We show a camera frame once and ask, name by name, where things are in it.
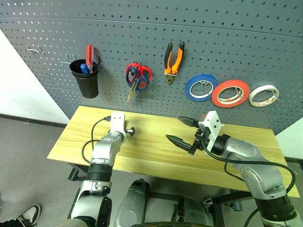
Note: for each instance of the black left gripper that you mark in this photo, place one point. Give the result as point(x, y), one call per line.
point(130, 131)

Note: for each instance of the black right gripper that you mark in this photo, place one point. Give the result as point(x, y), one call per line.
point(200, 139)

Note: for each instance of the orange black pliers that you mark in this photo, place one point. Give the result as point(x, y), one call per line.
point(176, 63)

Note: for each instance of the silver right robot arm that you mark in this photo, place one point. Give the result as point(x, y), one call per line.
point(241, 149)

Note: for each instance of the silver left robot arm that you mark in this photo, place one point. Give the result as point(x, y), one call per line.
point(104, 149)

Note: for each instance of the blue tape roll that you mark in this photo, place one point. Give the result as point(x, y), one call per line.
point(189, 91)

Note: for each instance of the red tape roll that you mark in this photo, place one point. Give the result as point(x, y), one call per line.
point(216, 98)

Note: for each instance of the white tape roll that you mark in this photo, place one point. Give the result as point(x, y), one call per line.
point(252, 99)

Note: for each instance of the grey metal pegboard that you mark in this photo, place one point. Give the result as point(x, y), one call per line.
point(165, 28)

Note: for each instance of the light wooden table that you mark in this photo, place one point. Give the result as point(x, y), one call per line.
point(151, 151)

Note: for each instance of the black plastic cup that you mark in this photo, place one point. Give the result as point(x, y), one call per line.
point(88, 87)

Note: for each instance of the silver scissors hook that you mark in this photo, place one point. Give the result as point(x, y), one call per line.
point(136, 62)

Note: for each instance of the dark grey rounded shell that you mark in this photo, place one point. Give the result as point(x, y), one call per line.
point(130, 203)
point(194, 210)

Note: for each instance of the grey white sneaker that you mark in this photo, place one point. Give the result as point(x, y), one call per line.
point(30, 212)

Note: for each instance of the dark trouser leg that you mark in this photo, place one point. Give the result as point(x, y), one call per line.
point(9, 223)

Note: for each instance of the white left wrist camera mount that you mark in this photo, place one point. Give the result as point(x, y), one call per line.
point(117, 123)

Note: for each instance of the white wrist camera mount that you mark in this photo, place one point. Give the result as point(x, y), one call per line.
point(213, 123)
point(117, 123)

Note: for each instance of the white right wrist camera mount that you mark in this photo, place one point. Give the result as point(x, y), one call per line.
point(213, 123)

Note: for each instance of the black metal table frame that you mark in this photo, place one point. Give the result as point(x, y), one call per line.
point(165, 195)

